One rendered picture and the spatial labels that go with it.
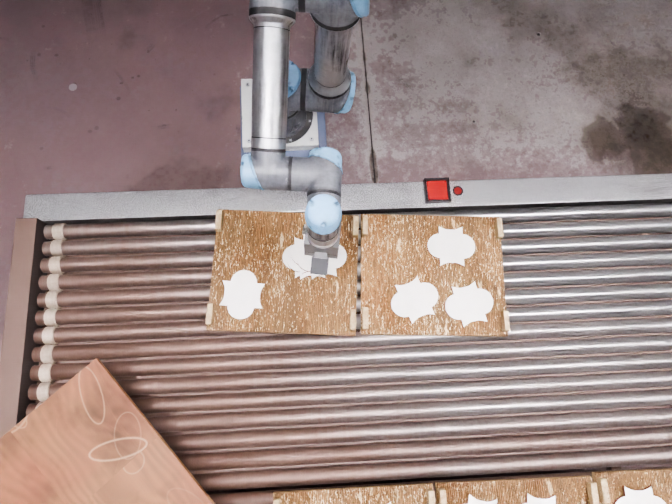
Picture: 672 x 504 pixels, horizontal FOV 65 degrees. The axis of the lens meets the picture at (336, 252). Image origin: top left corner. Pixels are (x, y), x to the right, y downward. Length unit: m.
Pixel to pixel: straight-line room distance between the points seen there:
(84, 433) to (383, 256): 0.89
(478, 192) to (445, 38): 1.55
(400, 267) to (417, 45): 1.73
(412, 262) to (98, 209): 0.93
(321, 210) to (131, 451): 0.74
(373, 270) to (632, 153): 1.90
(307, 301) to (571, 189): 0.87
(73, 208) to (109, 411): 0.61
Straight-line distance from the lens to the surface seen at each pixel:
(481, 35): 3.14
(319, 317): 1.47
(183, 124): 2.80
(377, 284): 1.49
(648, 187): 1.89
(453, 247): 1.55
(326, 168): 1.14
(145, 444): 1.42
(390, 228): 1.54
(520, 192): 1.70
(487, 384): 1.54
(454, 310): 1.51
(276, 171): 1.14
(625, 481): 1.68
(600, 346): 1.68
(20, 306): 1.66
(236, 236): 1.53
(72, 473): 1.48
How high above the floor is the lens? 2.39
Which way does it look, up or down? 75 degrees down
